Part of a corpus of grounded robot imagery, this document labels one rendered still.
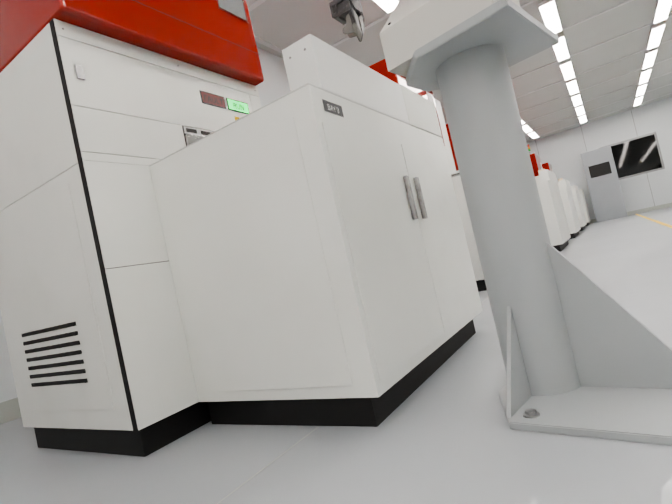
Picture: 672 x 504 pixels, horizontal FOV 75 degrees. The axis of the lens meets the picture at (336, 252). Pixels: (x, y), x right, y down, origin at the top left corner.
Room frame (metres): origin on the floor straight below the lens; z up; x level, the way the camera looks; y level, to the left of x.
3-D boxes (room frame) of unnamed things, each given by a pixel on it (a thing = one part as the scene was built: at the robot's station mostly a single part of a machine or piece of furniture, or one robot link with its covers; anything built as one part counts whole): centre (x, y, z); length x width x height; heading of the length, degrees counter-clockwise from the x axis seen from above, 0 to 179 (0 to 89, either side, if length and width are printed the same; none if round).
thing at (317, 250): (1.56, -0.02, 0.41); 0.96 x 0.64 x 0.82; 148
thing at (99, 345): (1.70, 0.69, 0.41); 0.82 x 0.70 x 0.82; 148
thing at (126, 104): (1.51, 0.40, 1.02); 0.81 x 0.03 x 0.40; 148
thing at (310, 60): (1.30, -0.16, 0.89); 0.55 x 0.09 x 0.14; 148
